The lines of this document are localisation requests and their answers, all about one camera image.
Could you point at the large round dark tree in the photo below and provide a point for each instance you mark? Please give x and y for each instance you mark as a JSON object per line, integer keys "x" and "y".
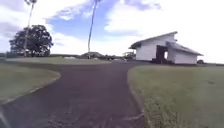
{"x": 33, "y": 40}

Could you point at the grass patch with curved edge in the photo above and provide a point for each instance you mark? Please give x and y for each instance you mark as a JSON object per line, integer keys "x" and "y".
{"x": 20, "y": 80}

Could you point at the distant low bushes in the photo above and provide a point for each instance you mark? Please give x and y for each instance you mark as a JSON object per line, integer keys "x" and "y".
{"x": 91, "y": 55}

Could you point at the wide green lawn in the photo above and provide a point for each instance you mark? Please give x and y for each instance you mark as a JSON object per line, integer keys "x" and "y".
{"x": 180, "y": 93}

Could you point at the dark asphalt road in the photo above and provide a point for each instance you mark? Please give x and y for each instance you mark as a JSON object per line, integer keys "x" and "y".
{"x": 90, "y": 96}

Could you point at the tall thin palm tree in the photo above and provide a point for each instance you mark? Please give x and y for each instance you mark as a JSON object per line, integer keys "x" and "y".
{"x": 28, "y": 26}
{"x": 90, "y": 30}

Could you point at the white building with dark roof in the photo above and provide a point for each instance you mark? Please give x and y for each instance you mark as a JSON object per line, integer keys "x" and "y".
{"x": 150, "y": 50}

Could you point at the distant flat grass field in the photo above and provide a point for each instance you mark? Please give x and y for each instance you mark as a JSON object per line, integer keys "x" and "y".
{"x": 66, "y": 60}

